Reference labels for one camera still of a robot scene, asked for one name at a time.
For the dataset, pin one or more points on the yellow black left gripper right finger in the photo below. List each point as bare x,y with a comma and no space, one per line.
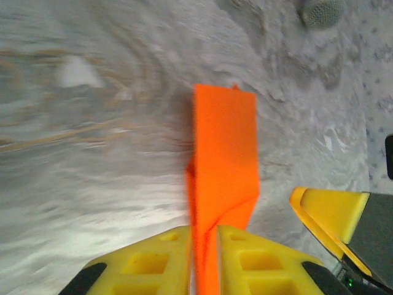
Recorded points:
261,267

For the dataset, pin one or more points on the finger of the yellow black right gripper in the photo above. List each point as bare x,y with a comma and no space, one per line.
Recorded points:
331,212

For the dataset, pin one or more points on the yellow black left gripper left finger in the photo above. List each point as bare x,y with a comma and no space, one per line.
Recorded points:
147,267

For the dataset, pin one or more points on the orange paper sheet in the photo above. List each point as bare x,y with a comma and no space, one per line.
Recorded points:
224,138

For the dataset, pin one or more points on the red microphone grey head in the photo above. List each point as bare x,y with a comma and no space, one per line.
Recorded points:
322,13

